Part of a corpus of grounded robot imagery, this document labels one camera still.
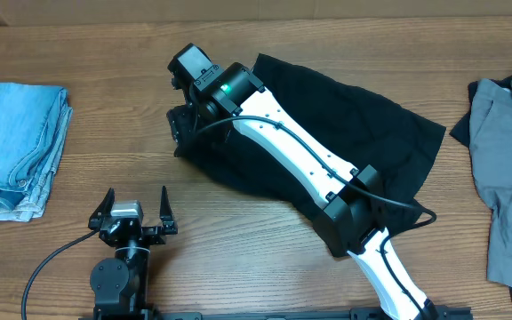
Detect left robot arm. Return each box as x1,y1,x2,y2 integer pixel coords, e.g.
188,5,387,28
88,188,178,320

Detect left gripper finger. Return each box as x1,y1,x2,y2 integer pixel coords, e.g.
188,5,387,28
159,186,178,235
88,188,115,230

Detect grey shorts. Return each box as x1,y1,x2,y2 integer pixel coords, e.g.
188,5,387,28
469,79,512,287

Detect folded light blue jeans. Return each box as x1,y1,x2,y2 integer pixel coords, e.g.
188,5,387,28
0,83,73,222

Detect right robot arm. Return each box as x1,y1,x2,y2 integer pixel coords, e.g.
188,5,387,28
168,44,438,319

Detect black shorts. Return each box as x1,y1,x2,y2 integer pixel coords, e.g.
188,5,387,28
175,54,445,220

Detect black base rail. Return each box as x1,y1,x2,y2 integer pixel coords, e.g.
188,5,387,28
77,306,474,320

